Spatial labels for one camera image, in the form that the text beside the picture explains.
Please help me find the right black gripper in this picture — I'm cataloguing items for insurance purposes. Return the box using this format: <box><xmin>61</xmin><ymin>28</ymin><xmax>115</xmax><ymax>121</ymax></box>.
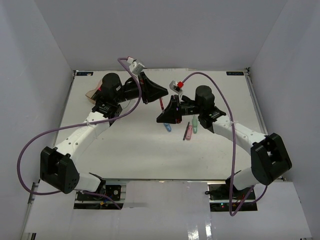
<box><xmin>156</xmin><ymin>94</ymin><xmax>204</xmax><ymax>123</ymax></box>

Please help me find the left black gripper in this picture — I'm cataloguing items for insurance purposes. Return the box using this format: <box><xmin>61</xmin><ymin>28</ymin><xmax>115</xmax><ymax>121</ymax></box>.
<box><xmin>117</xmin><ymin>75</ymin><xmax>170</xmax><ymax>107</ymax></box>

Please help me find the red ink gel pen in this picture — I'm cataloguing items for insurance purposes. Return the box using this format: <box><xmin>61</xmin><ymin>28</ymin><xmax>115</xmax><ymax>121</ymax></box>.
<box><xmin>159</xmin><ymin>98</ymin><xmax>165</xmax><ymax>113</ymax></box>

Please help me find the light blue correction pen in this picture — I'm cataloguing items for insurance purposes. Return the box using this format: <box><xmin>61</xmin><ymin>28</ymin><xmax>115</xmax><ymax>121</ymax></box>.
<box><xmin>163</xmin><ymin>123</ymin><xmax>172</xmax><ymax>133</ymax></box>

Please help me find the black ink gel pen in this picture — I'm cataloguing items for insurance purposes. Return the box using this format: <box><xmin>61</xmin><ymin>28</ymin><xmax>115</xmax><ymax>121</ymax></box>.
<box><xmin>182</xmin><ymin>121</ymin><xmax>190</xmax><ymax>141</ymax></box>

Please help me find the light pink correction pen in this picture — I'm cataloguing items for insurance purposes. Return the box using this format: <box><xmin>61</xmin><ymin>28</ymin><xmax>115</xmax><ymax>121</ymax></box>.
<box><xmin>185</xmin><ymin>125</ymin><xmax>193</xmax><ymax>140</ymax></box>

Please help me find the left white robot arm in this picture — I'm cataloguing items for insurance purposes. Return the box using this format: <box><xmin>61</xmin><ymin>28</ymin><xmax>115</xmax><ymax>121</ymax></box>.
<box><xmin>40</xmin><ymin>72</ymin><xmax>168</xmax><ymax>200</ymax></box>

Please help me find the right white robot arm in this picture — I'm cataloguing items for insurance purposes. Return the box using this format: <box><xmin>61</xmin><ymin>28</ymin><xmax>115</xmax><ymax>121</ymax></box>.
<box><xmin>156</xmin><ymin>85</ymin><xmax>292</xmax><ymax>200</ymax></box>

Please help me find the light green correction pen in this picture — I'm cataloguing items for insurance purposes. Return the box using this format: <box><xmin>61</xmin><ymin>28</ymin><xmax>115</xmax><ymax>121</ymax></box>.
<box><xmin>192</xmin><ymin>115</ymin><xmax>198</xmax><ymax>134</ymax></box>

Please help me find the amber plastic tray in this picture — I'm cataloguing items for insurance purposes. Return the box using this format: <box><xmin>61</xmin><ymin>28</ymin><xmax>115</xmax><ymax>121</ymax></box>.
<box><xmin>85</xmin><ymin>80</ymin><xmax>103</xmax><ymax>104</ymax></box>

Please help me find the right black logo sticker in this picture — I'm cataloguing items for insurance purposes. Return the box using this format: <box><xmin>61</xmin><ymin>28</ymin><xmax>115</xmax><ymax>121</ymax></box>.
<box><xmin>226</xmin><ymin>71</ymin><xmax>244</xmax><ymax>76</ymax></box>

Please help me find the black logo sticker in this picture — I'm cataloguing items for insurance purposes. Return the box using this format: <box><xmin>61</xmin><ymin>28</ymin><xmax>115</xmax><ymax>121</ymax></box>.
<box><xmin>76</xmin><ymin>71</ymin><xmax>94</xmax><ymax>76</ymax></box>
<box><xmin>226</xmin><ymin>71</ymin><xmax>244</xmax><ymax>76</ymax></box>

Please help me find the left black logo sticker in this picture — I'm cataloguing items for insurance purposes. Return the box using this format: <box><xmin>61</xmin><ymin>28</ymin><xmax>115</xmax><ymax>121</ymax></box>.
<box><xmin>76</xmin><ymin>71</ymin><xmax>94</xmax><ymax>76</ymax></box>

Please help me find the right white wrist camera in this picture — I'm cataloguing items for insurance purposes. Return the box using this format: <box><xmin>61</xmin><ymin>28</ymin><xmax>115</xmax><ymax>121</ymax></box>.
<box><xmin>169</xmin><ymin>80</ymin><xmax>184</xmax><ymax>99</ymax></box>

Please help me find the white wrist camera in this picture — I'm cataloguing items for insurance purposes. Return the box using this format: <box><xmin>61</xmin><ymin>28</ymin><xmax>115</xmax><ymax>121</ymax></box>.
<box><xmin>129</xmin><ymin>60</ymin><xmax>145</xmax><ymax>76</ymax></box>
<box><xmin>169</xmin><ymin>80</ymin><xmax>184</xmax><ymax>99</ymax></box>

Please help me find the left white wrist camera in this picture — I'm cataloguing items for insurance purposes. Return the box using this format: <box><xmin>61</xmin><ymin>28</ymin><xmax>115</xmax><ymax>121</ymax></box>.
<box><xmin>129</xmin><ymin>60</ymin><xmax>145</xmax><ymax>76</ymax></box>

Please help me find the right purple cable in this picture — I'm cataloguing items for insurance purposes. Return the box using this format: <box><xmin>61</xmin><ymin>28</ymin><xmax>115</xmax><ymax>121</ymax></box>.
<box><xmin>181</xmin><ymin>72</ymin><xmax>267</xmax><ymax>217</ymax></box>

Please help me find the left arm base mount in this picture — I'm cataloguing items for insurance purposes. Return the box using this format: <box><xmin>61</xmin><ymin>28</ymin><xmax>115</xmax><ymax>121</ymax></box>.
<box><xmin>73</xmin><ymin>184</ymin><xmax>124</xmax><ymax>210</ymax></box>

